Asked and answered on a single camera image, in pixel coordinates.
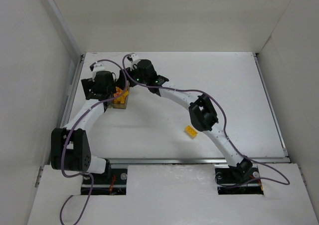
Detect yellow butterfly print lego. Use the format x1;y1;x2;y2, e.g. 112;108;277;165
114;87;123;97

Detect yellow square lego brick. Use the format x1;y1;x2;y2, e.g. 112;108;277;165
119;90;129;104

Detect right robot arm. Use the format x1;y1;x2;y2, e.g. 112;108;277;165
122;54;252;184

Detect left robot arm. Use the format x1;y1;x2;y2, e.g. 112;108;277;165
50;70;116;175

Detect orange transparent container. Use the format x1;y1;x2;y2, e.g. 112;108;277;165
103;102;112;111

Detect grey transparent container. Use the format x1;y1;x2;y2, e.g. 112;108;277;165
109;79;130;109

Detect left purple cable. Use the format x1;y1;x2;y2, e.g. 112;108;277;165
59;59;129;225

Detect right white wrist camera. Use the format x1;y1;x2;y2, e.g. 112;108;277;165
127;53;140;69

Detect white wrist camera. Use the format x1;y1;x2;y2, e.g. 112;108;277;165
127;53;140;69
89;61;105;80

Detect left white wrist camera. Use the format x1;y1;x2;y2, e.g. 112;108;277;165
89;61;105;80

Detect aluminium front rail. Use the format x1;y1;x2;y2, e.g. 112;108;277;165
54;158;291;165

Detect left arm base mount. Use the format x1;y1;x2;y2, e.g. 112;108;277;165
80;165;128;196

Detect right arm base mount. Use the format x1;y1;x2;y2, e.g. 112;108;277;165
215;167;264;195

